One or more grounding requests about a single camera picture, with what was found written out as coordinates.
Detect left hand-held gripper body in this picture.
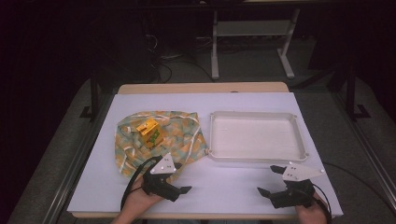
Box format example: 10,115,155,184
141,152,183,203

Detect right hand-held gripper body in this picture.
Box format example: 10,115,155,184
270,161,325,209

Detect patterned orange green drawstring bag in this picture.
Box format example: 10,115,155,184
114,110,209,179

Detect yellow juice carton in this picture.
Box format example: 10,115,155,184
135,117,165,150

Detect white plastic tray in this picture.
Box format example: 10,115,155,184
206,110,310,164

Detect person's left hand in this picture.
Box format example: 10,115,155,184
122,177,166,217

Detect person's right hand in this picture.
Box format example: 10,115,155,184
294,191,329,224

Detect white table cover sheet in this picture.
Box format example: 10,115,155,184
66,91,344,218

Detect black metal stand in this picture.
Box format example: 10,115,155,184
79,77,101,123
345,63,372,121

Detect white metal stand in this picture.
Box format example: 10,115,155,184
210,8,302,80

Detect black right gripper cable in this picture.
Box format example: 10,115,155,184
311,182,332,224

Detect black floor cable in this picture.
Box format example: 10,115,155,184
321,161,396,217

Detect metal frame rail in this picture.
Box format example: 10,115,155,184
331,91,396,203
41,92,117,224

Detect tangled cables on floor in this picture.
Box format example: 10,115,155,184
144,33,216,84

